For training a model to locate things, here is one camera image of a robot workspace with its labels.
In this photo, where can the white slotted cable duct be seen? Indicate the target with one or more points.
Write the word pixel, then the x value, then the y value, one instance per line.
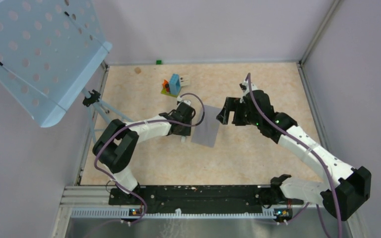
pixel 126 213

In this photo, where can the small tan wooden piece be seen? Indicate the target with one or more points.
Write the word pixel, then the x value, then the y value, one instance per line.
pixel 137 70

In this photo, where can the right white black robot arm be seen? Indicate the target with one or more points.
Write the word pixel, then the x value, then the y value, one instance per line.
pixel 344 188

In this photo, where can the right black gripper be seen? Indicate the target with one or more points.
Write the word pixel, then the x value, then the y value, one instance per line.
pixel 233 104

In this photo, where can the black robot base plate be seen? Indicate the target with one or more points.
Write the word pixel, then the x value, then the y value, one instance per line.
pixel 202 199

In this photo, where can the colourful toy block assembly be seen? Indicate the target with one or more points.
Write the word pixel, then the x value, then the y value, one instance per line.
pixel 174 85

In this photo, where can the light blue perforated music stand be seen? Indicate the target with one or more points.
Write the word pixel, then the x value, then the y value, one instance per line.
pixel 49 50

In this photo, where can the grey envelope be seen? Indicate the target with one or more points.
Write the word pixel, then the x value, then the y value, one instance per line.
pixel 206 133

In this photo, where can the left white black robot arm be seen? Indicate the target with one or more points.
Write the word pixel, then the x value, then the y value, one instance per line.
pixel 116 145

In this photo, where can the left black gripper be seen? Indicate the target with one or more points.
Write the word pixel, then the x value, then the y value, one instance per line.
pixel 185 132

